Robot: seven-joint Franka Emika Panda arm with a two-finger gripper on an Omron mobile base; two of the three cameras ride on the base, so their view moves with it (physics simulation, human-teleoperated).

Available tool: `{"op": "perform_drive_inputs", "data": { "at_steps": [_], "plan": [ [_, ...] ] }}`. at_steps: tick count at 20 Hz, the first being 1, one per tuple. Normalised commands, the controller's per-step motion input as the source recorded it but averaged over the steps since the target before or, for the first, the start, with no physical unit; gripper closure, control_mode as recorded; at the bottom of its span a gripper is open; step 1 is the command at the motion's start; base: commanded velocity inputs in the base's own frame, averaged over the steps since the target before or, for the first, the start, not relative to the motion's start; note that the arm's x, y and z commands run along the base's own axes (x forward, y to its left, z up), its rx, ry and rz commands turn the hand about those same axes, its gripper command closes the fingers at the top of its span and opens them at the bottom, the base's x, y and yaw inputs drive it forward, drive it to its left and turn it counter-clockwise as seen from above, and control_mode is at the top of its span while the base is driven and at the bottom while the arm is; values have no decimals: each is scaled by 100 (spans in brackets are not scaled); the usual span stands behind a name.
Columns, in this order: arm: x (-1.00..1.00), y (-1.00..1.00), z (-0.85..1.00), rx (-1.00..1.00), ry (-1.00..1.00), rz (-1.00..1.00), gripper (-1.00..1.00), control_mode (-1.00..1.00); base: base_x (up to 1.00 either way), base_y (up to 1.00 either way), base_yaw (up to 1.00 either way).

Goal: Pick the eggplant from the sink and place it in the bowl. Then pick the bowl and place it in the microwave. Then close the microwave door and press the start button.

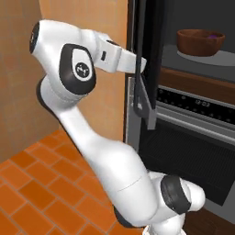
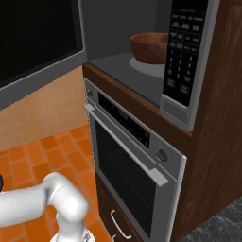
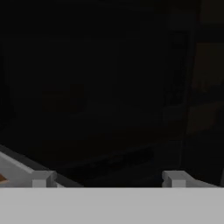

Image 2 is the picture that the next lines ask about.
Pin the black glass oven door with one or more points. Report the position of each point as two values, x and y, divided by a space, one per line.
126 176

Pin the round silver oven knob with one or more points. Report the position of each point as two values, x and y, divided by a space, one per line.
89 93
162 155

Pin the grey round microwave turntable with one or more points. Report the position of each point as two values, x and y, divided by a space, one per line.
145 67

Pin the grey microwave oven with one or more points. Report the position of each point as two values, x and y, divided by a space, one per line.
186 56

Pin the dark wood drawer front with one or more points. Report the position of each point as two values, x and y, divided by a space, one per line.
115 214

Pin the stainless steel wall oven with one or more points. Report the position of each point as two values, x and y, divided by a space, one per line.
132 151

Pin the brown wooden bowl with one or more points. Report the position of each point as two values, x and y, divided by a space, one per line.
148 48

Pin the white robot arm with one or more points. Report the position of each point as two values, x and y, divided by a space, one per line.
60 201

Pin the dark wood cabinet housing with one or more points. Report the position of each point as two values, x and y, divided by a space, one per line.
214 132

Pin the black glass microwave door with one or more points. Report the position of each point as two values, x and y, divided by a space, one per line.
34 41

